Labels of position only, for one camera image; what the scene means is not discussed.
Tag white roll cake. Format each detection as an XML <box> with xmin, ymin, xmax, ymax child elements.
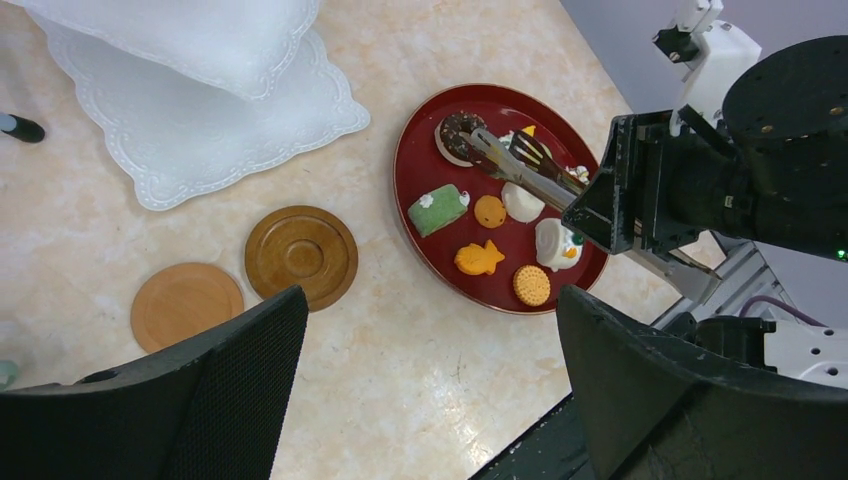
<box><xmin>535</xmin><ymin>218</ymin><xmax>585</xmax><ymax>273</ymax></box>

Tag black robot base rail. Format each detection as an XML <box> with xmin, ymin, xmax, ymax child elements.
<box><xmin>471</xmin><ymin>394</ymin><xmax>596</xmax><ymax>480</ymax></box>

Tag round tan biscuit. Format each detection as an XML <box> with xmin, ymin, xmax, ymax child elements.
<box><xmin>512</xmin><ymin>265</ymin><xmax>551</xmax><ymax>307</ymax></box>

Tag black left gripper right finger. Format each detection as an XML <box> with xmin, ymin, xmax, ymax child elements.
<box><xmin>556</xmin><ymin>286</ymin><xmax>847</xmax><ymax>479</ymax></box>

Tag metal serving tongs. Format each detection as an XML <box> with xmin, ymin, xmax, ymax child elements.
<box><xmin>460</xmin><ymin>128</ymin><xmax>721</xmax><ymax>303</ymax></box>

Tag light blue tripod stand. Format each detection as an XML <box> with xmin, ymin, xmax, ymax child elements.
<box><xmin>0</xmin><ymin>112</ymin><xmax>46</xmax><ymax>144</ymax></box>

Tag orange fish-shaped cookie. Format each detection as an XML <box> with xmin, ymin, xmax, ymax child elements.
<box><xmin>454</xmin><ymin>240</ymin><xmax>505</xmax><ymax>276</ymax></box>

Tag chocolate sprinkle donut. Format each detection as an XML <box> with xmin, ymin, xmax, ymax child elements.
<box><xmin>434</xmin><ymin>110</ymin><xmax>488</xmax><ymax>168</ymax></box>

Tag yellow cake slice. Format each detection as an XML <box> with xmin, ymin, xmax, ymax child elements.
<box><xmin>499</xmin><ymin>125</ymin><xmax>553</xmax><ymax>160</ymax></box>

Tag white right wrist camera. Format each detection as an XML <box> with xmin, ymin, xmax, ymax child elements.
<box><xmin>653</xmin><ymin>0</ymin><xmax>762</xmax><ymax>136</ymax></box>

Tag red round tray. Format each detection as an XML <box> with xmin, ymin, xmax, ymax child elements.
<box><xmin>393</xmin><ymin>84</ymin><xmax>598</xmax><ymax>315</ymax></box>

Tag mint green cup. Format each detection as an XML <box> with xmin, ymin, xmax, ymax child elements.
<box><xmin>0</xmin><ymin>360</ymin><xmax>20</xmax><ymax>391</ymax></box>

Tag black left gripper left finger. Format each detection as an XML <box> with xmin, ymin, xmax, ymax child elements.
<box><xmin>1</xmin><ymin>286</ymin><xmax>309</xmax><ymax>479</ymax></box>

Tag orange chip cookie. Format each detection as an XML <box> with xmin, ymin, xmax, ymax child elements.
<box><xmin>473</xmin><ymin>195</ymin><xmax>507</xmax><ymax>229</ymax></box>

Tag green matcha roll cake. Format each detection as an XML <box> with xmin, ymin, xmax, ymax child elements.
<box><xmin>407</xmin><ymin>184</ymin><xmax>471</xmax><ymax>238</ymax></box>

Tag white round mousse cake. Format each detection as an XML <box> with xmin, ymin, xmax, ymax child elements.
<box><xmin>501</xmin><ymin>182</ymin><xmax>546</xmax><ymax>223</ymax></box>

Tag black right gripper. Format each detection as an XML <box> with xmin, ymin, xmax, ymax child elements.
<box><xmin>562</xmin><ymin>109</ymin><xmax>756</xmax><ymax>255</ymax></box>

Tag white strawberry cake slice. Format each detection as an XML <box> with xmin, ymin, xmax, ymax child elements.
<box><xmin>566</xmin><ymin>165</ymin><xmax>590</xmax><ymax>185</ymax></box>

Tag dark wooden saucer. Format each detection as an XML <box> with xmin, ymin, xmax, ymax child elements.
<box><xmin>244</xmin><ymin>205</ymin><xmax>359</xmax><ymax>312</ymax></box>

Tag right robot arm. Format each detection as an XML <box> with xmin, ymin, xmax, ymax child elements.
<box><xmin>562</xmin><ymin>30</ymin><xmax>847</xmax><ymax>304</ymax></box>

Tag light wooden coaster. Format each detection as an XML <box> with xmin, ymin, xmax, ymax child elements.
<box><xmin>130</xmin><ymin>262</ymin><xmax>244</xmax><ymax>353</ymax></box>

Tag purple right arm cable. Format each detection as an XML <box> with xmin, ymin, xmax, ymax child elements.
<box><xmin>738</xmin><ymin>295</ymin><xmax>826</xmax><ymax>329</ymax></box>

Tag white three-tier cake stand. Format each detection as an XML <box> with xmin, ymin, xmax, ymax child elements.
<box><xmin>23</xmin><ymin>1</ymin><xmax>370</xmax><ymax>211</ymax></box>

